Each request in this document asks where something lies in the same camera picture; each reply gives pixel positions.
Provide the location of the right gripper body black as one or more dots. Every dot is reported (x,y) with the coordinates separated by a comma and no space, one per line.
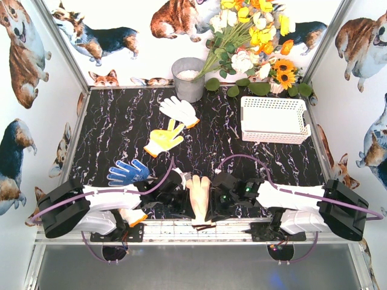
(216,197)

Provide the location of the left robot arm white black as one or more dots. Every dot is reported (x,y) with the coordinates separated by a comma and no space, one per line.
(107,211)

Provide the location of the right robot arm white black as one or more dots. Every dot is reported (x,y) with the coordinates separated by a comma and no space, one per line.
(332,207)

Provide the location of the white perforated storage basket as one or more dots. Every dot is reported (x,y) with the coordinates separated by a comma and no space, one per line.
(273,120)

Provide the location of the yellow coated glove lower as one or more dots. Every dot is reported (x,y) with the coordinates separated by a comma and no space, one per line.
(133,217)

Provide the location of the yellow coated glove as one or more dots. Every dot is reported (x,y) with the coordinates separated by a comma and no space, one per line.
(162,140)
(133,217)

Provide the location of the blue dotted glove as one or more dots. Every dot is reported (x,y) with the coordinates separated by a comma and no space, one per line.
(123,174)

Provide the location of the yellow coated glove upper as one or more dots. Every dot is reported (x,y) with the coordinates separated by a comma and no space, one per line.
(162,140)

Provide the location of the white glove orange cuff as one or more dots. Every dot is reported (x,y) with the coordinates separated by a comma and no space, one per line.
(179,110)

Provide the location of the grey metal bucket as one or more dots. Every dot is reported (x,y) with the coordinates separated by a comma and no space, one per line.
(188,82)

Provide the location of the artificial flower bouquet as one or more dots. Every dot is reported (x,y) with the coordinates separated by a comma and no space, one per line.
(253,38)

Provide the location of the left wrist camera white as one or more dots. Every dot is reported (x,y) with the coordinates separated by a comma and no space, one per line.
(184,176)

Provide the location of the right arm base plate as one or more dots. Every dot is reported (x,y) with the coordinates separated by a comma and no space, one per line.
(263,232)

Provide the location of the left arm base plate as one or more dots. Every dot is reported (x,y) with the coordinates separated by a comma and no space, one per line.
(129,234)

